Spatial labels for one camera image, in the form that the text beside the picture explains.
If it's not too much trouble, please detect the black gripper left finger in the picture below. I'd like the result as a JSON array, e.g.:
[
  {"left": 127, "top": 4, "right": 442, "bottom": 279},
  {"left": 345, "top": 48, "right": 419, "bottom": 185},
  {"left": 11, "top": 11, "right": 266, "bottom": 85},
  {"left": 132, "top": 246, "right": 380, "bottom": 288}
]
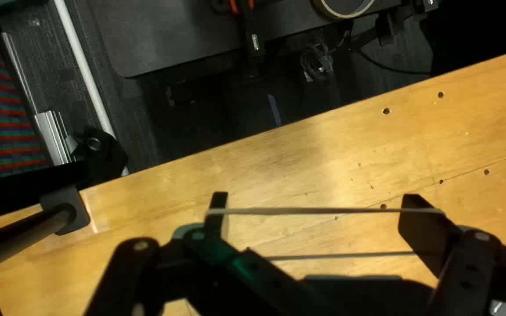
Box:
[{"left": 85, "top": 192, "right": 348, "bottom": 316}]

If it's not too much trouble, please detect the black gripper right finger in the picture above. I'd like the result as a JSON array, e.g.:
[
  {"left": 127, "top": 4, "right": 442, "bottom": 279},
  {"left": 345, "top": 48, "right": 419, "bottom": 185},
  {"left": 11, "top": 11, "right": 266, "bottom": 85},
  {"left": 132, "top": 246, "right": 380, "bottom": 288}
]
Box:
[{"left": 399, "top": 193, "right": 506, "bottom": 316}]

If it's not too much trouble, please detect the thin rubber elastic band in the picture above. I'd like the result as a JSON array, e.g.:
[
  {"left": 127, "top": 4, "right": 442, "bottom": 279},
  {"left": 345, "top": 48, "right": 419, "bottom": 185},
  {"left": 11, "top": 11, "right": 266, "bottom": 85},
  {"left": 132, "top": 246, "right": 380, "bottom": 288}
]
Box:
[{"left": 204, "top": 206, "right": 443, "bottom": 262}]

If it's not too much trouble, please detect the black table clamp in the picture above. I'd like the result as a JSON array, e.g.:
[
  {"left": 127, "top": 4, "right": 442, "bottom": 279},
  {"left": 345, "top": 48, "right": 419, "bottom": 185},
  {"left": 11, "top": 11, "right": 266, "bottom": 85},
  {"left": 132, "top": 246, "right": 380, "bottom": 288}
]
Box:
[{"left": 41, "top": 125, "right": 131, "bottom": 236}]

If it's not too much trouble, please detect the black stand pole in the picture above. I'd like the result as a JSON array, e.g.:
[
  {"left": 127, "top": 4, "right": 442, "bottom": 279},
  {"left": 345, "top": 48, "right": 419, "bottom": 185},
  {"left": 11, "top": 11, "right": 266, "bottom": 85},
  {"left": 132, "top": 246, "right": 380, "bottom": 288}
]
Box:
[{"left": 0, "top": 207, "right": 74, "bottom": 281}]

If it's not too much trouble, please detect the black equipment case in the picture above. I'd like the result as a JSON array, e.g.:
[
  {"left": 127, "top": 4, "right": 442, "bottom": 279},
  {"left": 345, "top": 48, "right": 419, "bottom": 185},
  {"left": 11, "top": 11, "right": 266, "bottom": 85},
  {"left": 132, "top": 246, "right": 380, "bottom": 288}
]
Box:
[{"left": 85, "top": 0, "right": 405, "bottom": 81}]

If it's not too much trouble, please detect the roll of tape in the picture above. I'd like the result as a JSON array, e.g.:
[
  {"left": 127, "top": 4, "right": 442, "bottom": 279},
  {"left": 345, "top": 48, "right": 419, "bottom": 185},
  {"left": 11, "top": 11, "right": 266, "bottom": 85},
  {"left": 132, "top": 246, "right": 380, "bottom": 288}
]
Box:
[{"left": 312, "top": 0, "right": 380, "bottom": 21}]

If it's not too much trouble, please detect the silver aluminium rail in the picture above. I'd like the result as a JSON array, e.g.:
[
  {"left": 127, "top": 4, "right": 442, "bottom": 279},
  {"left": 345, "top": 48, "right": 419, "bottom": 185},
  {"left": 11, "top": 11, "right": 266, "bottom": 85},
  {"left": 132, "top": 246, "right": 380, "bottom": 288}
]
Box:
[{"left": 0, "top": 28, "right": 81, "bottom": 169}]

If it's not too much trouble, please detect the orange handled tool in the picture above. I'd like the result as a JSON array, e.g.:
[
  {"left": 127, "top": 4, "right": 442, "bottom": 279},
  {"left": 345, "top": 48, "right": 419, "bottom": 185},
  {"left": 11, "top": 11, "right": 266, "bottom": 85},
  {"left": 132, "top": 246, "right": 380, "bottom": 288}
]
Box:
[{"left": 225, "top": 0, "right": 257, "bottom": 18}]

